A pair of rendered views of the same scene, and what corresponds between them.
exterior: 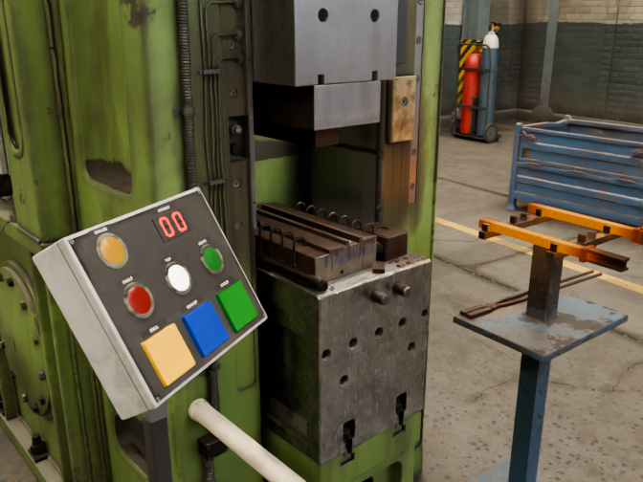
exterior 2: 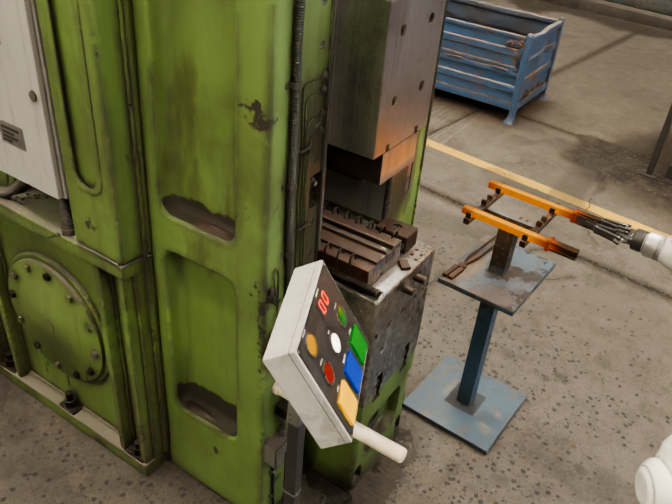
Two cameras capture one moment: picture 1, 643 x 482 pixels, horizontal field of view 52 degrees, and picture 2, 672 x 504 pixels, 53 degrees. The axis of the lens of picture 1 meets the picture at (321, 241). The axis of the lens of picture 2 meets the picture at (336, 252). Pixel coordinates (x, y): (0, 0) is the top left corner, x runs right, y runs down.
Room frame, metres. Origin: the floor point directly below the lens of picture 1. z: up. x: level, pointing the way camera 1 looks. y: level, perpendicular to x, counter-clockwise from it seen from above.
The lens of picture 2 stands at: (-0.11, 0.63, 2.15)
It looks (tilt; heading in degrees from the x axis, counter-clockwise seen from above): 34 degrees down; 342
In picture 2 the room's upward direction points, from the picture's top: 5 degrees clockwise
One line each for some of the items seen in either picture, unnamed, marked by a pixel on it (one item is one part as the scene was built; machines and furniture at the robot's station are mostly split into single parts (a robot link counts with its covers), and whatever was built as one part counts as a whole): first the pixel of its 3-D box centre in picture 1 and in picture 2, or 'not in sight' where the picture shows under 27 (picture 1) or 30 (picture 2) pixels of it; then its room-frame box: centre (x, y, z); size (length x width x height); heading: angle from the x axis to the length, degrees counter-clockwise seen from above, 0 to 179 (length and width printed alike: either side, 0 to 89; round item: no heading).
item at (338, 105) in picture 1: (290, 97); (336, 135); (1.64, 0.08, 1.32); 0.42 x 0.20 x 0.10; 41
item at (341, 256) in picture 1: (292, 237); (328, 239); (1.64, 0.08, 0.96); 0.42 x 0.20 x 0.09; 41
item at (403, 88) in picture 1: (401, 109); not in sight; (1.78, -0.21, 1.27); 0.09 x 0.02 x 0.17; 131
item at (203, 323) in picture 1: (204, 328); (351, 372); (1.00, 0.20, 1.01); 0.07 x 0.05 x 0.07; 156
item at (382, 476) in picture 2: not in sight; (366, 470); (1.44, -0.09, 0.01); 0.58 x 0.39 x 0.01; 131
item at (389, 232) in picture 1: (381, 240); (395, 234); (1.64, -0.16, 0.95); 0.12 x 0.08 x 0.06; 41
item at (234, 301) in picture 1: (235, 306); (356, 344); (1.09, 0.15, 1.01); 0.07 x 0.05 x 0.07; 156
